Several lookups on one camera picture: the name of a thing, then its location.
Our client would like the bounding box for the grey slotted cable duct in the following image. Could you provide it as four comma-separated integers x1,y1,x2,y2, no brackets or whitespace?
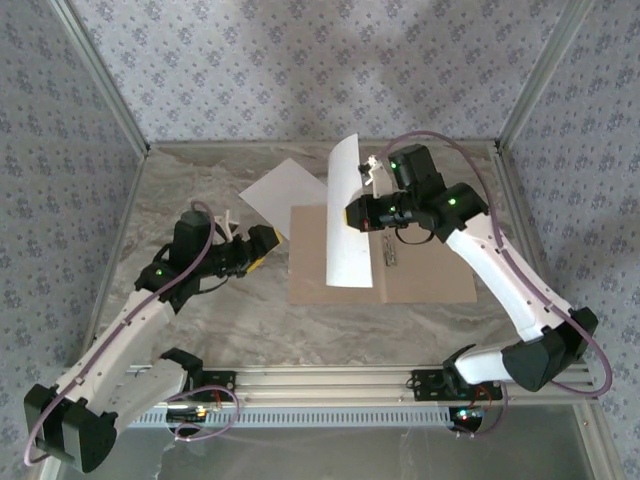
119,407,454,430

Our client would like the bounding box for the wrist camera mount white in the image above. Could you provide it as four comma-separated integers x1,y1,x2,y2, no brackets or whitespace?
357,155,385,199
217,209,240,242

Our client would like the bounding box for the aluminium table side rail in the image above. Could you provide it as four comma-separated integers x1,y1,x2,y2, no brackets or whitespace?
77,149,151,367
491,149,587,366

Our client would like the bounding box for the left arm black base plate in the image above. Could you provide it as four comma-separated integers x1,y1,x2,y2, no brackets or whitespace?
149,369,237,403

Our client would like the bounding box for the white paper sheet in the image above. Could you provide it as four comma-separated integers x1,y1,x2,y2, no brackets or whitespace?
324,133,375,290
238,159,331,240

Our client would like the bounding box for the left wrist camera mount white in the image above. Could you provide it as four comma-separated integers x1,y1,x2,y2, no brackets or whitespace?
217,209,240,242

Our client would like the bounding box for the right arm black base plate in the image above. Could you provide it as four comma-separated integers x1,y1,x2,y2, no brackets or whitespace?
409,368,503,403

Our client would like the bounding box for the aluminium table back rail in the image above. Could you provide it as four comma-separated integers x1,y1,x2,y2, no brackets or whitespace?
148,140,499,150

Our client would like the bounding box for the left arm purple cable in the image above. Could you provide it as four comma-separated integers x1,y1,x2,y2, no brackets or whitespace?
23,199,241,467

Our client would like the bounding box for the aluminium frame post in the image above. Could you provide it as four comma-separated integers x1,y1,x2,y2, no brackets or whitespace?
52,0,152,154
493,0,600,153

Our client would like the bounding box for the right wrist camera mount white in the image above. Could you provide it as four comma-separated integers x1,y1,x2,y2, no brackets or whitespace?
357,155,385,199

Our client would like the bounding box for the aluminium mounting rail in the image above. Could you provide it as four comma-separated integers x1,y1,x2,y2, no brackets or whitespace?
55,367,599,406

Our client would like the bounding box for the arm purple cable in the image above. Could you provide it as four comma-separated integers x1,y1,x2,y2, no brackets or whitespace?
23,199,241,467
379,130,614,439

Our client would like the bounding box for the metal folder fastener clip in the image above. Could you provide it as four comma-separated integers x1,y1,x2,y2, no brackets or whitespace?
380,234,398,269

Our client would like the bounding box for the brown paper folder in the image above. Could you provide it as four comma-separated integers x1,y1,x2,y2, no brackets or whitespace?
287,203,479,306

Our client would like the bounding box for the grey metal panel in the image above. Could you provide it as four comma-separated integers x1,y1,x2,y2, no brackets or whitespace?
39,405,609,480

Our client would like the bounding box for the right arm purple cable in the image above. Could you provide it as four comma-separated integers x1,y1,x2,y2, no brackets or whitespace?
379,130,614,439

